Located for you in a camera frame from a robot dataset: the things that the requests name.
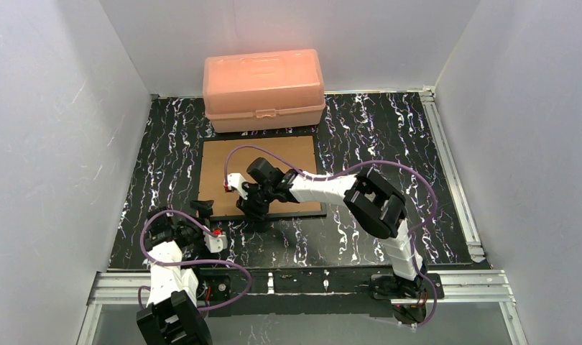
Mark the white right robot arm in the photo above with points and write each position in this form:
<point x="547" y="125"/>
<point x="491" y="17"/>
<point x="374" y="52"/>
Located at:
<point x="376" y="205"/>

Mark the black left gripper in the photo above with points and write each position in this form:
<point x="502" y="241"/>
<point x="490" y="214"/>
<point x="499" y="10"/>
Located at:
<point x="198" y="219"/>

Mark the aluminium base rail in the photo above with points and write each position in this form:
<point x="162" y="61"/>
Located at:
<point x="120" y="287"/>

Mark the brown cardboard backing board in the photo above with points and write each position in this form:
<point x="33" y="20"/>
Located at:
<point x="299" y="149"/>

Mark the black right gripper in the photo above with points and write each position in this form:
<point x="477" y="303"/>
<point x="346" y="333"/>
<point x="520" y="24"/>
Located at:
<point x="255" y="202"/>

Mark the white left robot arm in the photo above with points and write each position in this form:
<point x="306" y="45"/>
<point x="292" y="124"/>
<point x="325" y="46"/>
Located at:
<point x="171" y="315"/>

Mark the pink plastic storage box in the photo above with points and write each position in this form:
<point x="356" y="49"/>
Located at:
<point x="261" y="91"/>

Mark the black picture frame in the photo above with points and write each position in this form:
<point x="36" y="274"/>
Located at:
<point x="304" y="188"/>

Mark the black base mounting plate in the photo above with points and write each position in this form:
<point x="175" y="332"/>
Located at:
<point x="327" y="290"/>

